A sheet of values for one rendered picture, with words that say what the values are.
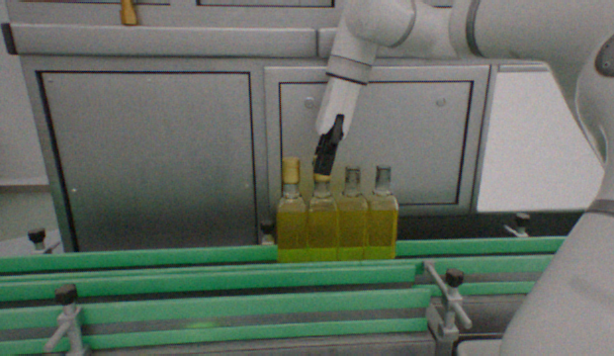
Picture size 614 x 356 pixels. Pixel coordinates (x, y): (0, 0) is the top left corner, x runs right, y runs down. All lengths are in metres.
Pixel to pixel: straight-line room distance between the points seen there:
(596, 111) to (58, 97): 0.89
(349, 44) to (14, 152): 4.25
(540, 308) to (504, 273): 0.57
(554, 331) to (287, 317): 0.47
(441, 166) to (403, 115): 0.15
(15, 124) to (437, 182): 4.15
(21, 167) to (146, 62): 3.89
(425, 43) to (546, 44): 0.23
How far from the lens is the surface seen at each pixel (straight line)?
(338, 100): 0.63
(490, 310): 0.88
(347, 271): 0.73
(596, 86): 0.34
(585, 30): 0.42
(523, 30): 0.44
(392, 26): 0.58
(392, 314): 0.71
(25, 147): 4.61
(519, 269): 0.88
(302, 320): 0.69
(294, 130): 0.81
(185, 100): 0.86
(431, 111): 0.87
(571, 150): 1.04
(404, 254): 0.85
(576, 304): 0.29
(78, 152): 0.96
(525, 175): 1.00
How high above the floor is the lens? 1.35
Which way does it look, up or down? 18 degrees down
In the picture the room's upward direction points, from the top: straight up
